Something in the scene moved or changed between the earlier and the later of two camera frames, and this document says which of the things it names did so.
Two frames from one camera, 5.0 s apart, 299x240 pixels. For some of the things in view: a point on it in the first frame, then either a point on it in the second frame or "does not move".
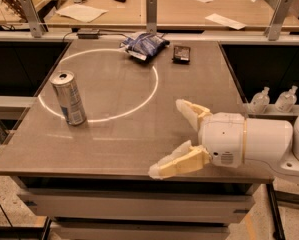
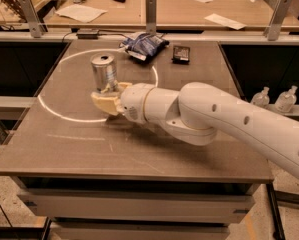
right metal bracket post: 273,30 does not move
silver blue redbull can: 69,97 → 104,71
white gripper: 223,138 → 133,101
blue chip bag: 144,45 does not move
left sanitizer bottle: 260,101 does not move
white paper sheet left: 81,13 does not move
